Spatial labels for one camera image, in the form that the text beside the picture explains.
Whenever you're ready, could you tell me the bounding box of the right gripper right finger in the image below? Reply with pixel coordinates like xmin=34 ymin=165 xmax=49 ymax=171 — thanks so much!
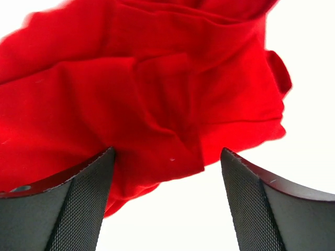
xmin=220 ymin=148 xmax=334 ymax=251

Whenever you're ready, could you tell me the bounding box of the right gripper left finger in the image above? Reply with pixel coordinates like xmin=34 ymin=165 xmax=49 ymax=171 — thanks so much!
xmin=1 ymin=147 xmax=115 ymax=251

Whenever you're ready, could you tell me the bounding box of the red t shirt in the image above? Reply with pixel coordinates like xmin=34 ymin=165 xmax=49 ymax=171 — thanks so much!
xmin=1 ymin=1 xmax=292 ymax=216

